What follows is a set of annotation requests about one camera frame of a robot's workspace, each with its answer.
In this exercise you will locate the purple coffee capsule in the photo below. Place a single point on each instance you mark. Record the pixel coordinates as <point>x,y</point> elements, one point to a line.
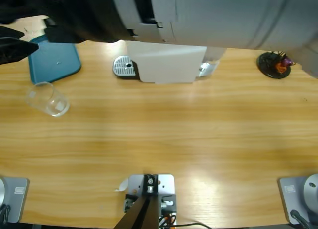
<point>287,60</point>

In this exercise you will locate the black capsule holder with rods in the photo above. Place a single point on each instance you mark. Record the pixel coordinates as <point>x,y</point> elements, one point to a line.
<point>267,63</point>

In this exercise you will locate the clear glass cup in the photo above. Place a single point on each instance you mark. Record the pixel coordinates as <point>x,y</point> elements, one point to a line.
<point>49,102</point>

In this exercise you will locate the orange coffee capsule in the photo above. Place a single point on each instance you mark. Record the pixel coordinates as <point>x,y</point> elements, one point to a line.
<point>280,68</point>

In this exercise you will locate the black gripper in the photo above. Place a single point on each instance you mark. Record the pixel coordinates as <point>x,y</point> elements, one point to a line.
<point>89,15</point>

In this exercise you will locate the white capsule coffee machine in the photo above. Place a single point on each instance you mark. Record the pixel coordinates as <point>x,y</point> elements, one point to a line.
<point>164,65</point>

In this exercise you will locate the teal plastic tray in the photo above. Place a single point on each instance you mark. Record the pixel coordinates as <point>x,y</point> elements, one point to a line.
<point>57,60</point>

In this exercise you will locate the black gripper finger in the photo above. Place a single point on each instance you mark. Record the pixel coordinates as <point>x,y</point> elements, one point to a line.
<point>15,51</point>
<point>10,31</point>

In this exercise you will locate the white paper tab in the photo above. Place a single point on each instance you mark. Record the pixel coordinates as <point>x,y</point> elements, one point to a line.
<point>123,185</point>

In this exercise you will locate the white mount block dark post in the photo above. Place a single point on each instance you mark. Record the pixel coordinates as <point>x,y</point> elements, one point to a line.
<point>149,186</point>

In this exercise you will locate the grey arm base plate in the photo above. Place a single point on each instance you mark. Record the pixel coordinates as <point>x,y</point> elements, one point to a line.
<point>17,199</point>
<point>289,199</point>

